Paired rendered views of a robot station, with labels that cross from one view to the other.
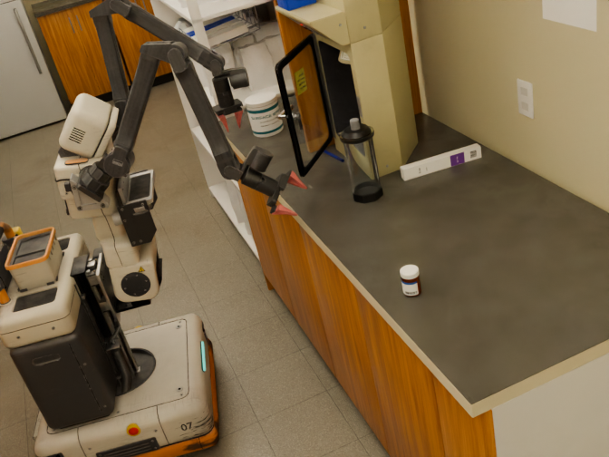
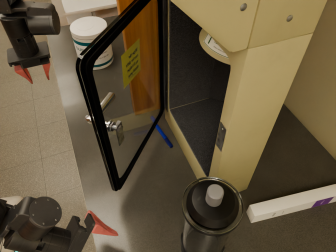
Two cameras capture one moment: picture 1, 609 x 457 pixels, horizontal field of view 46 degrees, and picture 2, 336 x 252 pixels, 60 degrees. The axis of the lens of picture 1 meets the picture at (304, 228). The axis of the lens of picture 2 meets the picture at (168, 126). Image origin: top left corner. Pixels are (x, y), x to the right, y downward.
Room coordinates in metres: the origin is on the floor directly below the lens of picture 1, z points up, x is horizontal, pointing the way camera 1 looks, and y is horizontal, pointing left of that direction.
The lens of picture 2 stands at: (1.82, -0.12, 1.64)
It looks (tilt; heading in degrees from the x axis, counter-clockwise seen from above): 50 degrees down; 353
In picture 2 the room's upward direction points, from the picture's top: straight up
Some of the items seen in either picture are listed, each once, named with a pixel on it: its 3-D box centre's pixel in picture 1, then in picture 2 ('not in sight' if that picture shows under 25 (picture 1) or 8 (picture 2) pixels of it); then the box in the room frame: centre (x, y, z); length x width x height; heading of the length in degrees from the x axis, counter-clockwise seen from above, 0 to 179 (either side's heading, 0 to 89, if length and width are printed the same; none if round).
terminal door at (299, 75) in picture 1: (305, 105); (135, 95); (2.31, -0.10, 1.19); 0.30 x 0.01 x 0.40; 151
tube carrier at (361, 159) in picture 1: (362, 163); (206, 226); (2.04, -0.23, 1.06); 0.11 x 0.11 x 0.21
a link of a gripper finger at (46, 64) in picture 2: (233, 117); (38, 66); (2.50, 0.16, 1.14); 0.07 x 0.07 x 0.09; 15
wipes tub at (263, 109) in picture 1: (264, 114); (92, 43); (2.79, 0.05, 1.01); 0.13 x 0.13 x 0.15
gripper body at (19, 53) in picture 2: (226, 100); (25, 45); (2.50, 0.17, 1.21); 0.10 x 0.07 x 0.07; 105
